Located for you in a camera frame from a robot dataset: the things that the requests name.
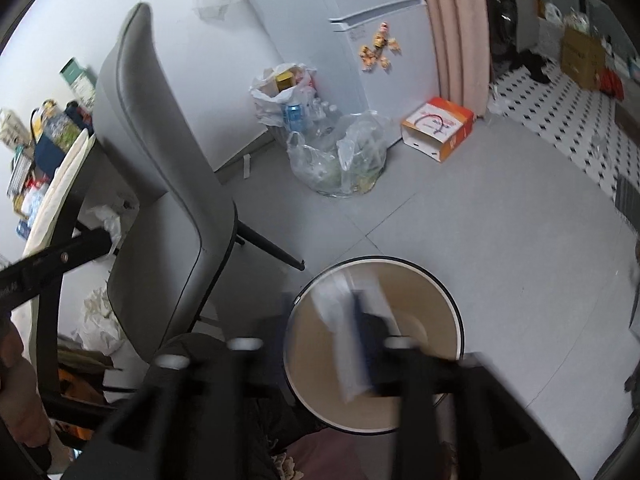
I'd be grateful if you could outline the white red paper scrap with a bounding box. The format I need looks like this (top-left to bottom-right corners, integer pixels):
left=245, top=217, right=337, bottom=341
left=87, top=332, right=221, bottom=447
left=309, top=261, right=400, bottom=403

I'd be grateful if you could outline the green tall box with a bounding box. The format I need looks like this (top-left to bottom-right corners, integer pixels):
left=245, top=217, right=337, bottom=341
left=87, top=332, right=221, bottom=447
left=60, top=58, right=96, bottom=113

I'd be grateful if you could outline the navy tote bag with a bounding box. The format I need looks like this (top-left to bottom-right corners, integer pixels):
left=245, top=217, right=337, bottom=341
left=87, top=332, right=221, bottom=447
left=30, top=108, right=67, bottom=179

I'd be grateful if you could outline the grey upholstered chair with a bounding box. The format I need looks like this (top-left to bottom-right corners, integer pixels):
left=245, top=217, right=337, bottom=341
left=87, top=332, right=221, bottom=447
left=93, top=2, right=305, bottom=362

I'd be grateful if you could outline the beige trash bin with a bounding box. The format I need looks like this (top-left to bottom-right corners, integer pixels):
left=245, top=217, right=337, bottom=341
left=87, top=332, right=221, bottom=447
left=284, top=256, right=464, bottom=435

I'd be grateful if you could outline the clear plastic trash bag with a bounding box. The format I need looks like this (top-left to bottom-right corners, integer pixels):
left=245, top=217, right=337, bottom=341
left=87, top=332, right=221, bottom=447
left=286, top=110, right=398, bottom=197

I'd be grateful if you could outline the person's left hand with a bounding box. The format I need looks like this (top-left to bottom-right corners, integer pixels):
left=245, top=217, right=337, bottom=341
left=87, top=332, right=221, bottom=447
left=1, top=316, right=51, bottom=448

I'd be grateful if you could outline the wire basket rack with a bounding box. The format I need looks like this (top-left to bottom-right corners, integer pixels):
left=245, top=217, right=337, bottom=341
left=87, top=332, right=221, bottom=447
left=6, top=152, right=32, bottom=198

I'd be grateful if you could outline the crumpled white tissue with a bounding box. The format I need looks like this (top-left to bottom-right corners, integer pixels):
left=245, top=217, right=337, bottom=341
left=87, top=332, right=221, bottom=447
left=80, top=205, right=122, bottom=261

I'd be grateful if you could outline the pink curtain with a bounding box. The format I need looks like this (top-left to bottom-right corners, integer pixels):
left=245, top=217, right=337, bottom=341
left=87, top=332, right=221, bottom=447
left=426, top=0, right=491, bottom=117

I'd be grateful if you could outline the clear jar with green contents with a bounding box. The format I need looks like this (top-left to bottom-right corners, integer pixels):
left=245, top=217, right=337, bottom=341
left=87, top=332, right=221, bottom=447
left=43, top=113, right=81, bottom=153

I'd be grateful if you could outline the orange white cardboard box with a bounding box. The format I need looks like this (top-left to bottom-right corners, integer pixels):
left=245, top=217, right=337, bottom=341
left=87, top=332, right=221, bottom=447
left=401, top=96, right=475, bottom=162

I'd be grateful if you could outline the white bag with trash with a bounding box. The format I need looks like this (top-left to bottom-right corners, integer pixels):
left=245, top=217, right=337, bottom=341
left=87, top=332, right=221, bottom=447
left=250, top=63, right=317, bottom=132

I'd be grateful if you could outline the white refrigerator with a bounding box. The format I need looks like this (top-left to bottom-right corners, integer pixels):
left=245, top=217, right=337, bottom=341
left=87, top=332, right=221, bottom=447
left=248, top=0, right=440, bottom=124

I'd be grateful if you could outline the brown cardboard box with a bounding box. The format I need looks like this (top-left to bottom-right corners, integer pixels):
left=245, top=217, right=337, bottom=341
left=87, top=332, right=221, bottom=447
left=561, top=27, right=605, bottom=91

